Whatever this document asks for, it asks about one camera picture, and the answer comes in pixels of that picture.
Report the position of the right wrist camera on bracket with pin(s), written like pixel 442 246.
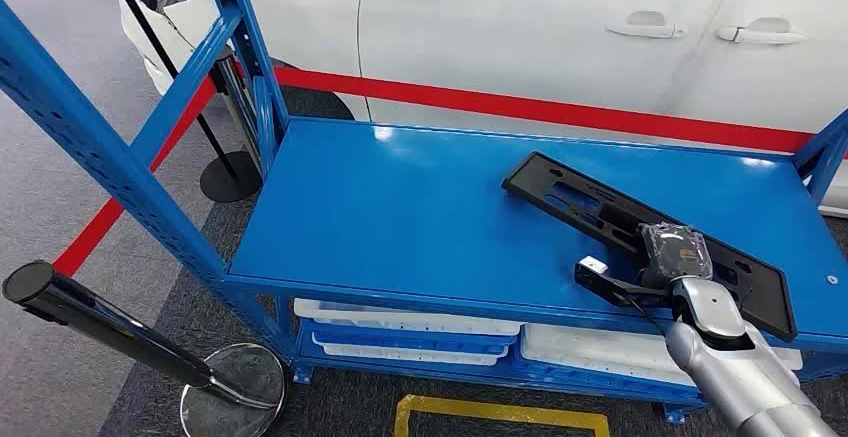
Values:
pixel 591 265

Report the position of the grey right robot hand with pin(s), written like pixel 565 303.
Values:
pixel 676 252

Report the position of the black stanchion with chrome base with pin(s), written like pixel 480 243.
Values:
pixel 119 334

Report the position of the red barrier belt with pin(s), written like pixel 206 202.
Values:
pixel 86 235
pixel 530 108

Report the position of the white plastic tray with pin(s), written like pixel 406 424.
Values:
pixel 397 320
pixel 596 348

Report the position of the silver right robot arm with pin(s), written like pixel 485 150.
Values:
pixel 742 381

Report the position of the yellow floor tape square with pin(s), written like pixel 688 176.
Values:
pixel 497 411

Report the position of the white car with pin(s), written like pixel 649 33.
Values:
pixel 497 36

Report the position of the blue metal shelf rack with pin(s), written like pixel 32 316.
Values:
pixel 397 222

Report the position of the black plastic panel part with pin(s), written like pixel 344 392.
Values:
pixel 563 189

